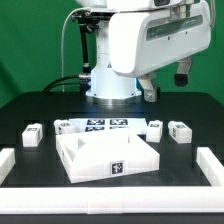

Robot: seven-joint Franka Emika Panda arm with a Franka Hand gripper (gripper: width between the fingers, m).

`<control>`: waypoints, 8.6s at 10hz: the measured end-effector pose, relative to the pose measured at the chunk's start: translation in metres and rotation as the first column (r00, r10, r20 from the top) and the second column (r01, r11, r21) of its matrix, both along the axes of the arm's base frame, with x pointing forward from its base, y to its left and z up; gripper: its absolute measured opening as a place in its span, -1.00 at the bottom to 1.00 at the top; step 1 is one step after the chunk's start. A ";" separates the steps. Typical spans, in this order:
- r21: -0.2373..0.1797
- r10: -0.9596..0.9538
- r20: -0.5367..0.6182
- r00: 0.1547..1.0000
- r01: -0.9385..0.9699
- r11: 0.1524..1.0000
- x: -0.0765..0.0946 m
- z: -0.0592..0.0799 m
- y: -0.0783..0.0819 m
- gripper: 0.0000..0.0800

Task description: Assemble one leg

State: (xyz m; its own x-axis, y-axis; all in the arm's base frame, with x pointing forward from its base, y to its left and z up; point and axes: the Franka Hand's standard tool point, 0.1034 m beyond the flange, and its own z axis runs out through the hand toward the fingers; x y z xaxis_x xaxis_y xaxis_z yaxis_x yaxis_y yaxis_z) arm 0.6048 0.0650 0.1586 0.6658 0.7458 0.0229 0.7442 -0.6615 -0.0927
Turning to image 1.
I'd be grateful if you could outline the black cable bundle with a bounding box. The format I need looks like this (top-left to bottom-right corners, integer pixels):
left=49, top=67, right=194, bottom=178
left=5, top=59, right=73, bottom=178
left=41, top=75, right=92, bottom=94

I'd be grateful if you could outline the white square table top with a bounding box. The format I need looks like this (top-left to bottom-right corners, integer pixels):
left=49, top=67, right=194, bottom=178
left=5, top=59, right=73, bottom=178
left=56, top=128, right=160, bottom=183

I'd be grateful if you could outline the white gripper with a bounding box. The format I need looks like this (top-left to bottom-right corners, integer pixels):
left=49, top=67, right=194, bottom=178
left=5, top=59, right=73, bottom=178
left=109, top=0, right=211, bottom=102

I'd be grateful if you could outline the white marker tag sheet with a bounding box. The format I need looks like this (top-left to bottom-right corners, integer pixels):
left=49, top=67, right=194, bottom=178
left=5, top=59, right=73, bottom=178
left=70, top=118, right=147, bottom=135

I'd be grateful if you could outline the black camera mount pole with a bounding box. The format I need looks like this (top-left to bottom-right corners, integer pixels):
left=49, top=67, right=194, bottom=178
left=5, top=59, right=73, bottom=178
left=71, top=10, right=99, bottom=74

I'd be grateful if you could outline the white cable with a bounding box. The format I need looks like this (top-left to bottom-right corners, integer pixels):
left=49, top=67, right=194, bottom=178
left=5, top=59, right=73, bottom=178
left=60, top=6, right=92, bottom=93

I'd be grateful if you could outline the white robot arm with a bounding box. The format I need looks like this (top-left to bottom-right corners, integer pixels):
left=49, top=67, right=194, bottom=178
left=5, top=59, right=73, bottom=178
left=73, top=0, right=216, bottom=104

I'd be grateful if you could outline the white U-shaped obstacle fence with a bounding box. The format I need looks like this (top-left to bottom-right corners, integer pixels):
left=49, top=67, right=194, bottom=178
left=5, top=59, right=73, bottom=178
left=0, top=147, right=224, bottom=214

